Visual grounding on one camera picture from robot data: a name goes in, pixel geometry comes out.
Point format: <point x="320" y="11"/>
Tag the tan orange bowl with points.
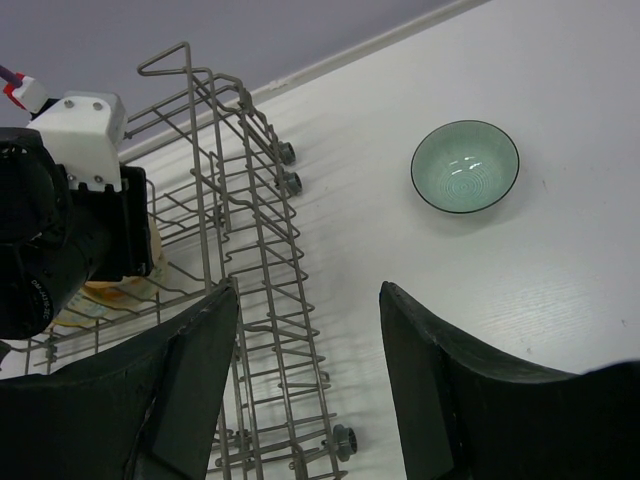
<point x="133" y="289"/>

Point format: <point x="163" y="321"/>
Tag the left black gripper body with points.
<point x="123" y="218"/>

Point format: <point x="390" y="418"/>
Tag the grey wire dish rack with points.
<point x="220" y="187"/>

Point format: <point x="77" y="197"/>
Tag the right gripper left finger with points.
<point x="146" y="408"/>

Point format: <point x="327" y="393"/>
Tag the leaf patterned white bowl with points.
<point x="89" y="306"/>

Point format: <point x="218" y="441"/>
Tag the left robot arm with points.
<point x="54" y="239"/>

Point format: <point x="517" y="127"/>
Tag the teal ceramic bowl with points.
<point x="465" y="166"/>

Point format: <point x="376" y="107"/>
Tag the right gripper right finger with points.
<point x="467" y="410"/>

